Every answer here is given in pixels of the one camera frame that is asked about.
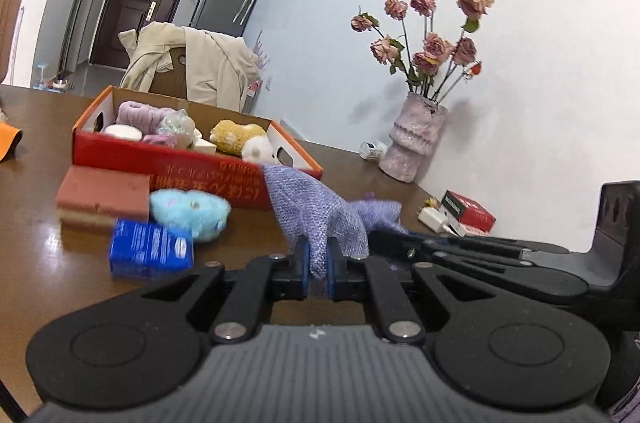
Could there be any white flat box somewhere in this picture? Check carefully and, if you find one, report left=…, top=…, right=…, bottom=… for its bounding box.
left=445, top=223, right=493, bottom=238

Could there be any pink textured vase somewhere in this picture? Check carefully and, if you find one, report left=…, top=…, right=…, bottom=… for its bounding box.
left=378, top=91, right=448, bottom=181

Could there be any wooden chair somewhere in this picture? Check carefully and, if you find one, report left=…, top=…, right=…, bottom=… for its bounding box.
left=149, top=45, right=188, bottom=96

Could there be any purple woven cloth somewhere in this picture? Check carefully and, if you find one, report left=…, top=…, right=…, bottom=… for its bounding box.
left=261, top=164, right=403, bottom=279

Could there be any red cardboard box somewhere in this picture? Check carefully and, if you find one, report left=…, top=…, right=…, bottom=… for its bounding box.
left=71, top=85, right=324, bottom=211

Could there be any light blue plush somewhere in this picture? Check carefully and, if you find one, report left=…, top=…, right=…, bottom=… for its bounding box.
left=149, top=188, right=232, bottom=244

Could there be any white fluffy plush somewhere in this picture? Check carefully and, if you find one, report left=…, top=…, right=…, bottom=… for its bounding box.
left=241, top=136, right=281, bottom=164

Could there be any purple towel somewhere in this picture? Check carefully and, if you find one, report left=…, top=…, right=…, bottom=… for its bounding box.
left=116, top=101, right=173, bottom=136

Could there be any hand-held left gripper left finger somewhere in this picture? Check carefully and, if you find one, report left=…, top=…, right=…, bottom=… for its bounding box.
left=135, top=236, right=310, bottom=346

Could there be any white charger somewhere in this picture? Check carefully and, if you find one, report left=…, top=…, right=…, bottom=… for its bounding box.
left=417, top=205, right=449, bottom=232

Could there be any small white bottle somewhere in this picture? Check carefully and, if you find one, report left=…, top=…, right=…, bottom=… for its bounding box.
left=359, top=141, right=388, bottom=161

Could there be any orange strap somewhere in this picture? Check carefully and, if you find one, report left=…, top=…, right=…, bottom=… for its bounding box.
left=0, top=123, right=24, bottom=162

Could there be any clear mesh bath pouf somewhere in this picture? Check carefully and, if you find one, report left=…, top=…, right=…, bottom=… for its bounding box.
left=156, top=109, right=197, bottom=148

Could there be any red flat box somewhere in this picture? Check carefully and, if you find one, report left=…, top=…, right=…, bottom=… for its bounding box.
left=440, top=190, right=497, bottom=231

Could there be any bunch of dried roses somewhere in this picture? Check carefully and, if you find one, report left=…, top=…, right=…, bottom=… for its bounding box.
left=350, top=0, right=497, bottom=100

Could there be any purple satin bow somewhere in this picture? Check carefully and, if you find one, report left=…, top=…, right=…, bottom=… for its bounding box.
left=142, top=132, right=181, bottom=148

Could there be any beige coat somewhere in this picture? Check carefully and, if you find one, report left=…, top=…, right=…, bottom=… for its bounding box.
left=118, top=21, right=262, bottom=114

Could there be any blue tissue packet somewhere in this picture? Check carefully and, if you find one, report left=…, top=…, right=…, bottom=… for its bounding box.
left=109, top=219, right=195, bottom=279

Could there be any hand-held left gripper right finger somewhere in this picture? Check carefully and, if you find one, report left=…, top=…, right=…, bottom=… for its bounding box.
left=326, top=238, right=501, bottom=348

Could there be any yellow plush toy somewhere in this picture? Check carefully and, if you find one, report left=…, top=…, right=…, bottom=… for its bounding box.
left=210, top=119, right=267, bottom=156

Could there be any dark brown entrance door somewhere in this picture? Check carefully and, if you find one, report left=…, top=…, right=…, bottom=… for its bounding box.
left=90, top=0, right=202, bottom=68

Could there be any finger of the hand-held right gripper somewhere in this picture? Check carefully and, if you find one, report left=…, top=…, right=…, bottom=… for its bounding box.
left=370, top=228, right=571, bottom=256
left=407, top=248, right=591, bottom=304

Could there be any pink and yellow sponge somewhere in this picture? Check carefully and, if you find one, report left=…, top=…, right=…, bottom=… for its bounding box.
left=56, top=165, right=151, bottom=229

